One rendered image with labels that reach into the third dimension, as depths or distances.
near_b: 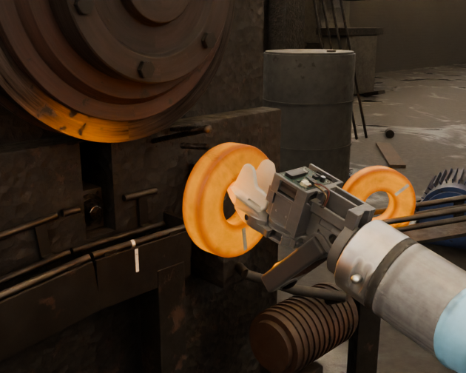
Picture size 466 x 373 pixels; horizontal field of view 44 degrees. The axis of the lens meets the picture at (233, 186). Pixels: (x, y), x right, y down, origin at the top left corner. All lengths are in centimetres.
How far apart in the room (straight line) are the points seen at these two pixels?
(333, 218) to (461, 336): 18
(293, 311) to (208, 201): 44
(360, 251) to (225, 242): 22
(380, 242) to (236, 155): 23
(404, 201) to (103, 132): 62
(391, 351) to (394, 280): 148
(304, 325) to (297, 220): 47
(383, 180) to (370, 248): 56
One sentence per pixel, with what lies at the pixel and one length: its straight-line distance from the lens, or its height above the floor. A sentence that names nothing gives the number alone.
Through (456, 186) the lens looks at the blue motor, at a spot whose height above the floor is 33.
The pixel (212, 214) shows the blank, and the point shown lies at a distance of 75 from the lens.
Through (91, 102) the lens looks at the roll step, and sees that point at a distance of 86.
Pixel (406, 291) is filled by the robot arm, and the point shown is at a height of 80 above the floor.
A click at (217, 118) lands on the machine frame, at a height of 87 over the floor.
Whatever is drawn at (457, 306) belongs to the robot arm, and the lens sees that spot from 60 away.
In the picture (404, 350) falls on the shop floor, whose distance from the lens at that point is 210.
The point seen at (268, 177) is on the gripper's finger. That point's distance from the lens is 76.
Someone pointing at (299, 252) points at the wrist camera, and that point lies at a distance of 70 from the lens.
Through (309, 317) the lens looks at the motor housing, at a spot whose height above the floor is 52.
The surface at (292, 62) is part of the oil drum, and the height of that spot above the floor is 83.
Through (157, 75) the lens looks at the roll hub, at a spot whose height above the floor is 99.
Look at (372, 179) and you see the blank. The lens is 117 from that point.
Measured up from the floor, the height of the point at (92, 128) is 91.
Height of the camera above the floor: 106
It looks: 16 degrees down
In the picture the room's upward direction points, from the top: straight up
